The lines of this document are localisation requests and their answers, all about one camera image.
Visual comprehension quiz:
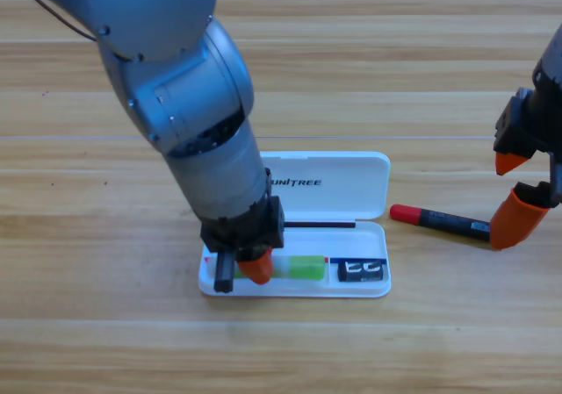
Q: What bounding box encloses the black eraser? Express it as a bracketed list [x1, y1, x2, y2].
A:
[336, 260, 386, 283]

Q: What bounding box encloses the thin brown arm cable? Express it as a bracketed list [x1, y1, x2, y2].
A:
[25, 0, 97, 43]

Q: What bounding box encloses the white Unitree pencil case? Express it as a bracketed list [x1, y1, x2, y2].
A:
[198, 151, 392, 298]

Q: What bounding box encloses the red black marker pen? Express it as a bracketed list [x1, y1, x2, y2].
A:
[389, 204, 493, 242]

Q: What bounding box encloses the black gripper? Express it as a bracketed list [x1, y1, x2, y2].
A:
[199, 196, 286, 293]
[489, 86, 562, 251]

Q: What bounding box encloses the green white glue stick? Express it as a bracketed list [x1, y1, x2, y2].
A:
[232, 255, 326, 281]

